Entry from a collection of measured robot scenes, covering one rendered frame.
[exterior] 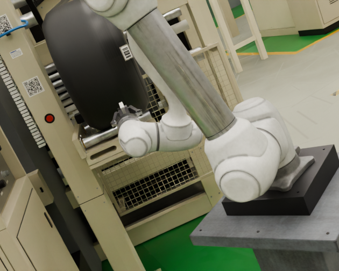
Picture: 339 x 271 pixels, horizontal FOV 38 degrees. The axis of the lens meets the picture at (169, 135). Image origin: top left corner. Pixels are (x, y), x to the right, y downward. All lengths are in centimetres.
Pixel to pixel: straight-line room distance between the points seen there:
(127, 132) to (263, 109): 46
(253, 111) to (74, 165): 111
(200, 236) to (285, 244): 30
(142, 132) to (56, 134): 76
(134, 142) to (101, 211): 88
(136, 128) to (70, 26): 64
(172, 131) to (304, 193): 48
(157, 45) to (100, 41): 78
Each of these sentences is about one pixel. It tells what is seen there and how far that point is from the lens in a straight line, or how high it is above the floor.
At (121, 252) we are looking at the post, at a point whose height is 30.
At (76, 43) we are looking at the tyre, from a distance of 207.
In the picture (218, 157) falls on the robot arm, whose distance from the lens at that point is 134.
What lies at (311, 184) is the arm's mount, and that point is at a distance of 154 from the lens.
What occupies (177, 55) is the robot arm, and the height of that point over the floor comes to 124.
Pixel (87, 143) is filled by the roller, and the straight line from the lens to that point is 225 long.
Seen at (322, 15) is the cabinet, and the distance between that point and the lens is 653.
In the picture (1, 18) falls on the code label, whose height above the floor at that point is 154.
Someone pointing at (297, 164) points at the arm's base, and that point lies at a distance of 161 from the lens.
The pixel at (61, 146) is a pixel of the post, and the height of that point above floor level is 92.
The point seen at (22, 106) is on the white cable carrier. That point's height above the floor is 116.
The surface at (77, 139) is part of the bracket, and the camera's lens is 221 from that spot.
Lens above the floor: 144
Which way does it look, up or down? 17 degrees down
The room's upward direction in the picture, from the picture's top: 24 degrees counter-clockwise
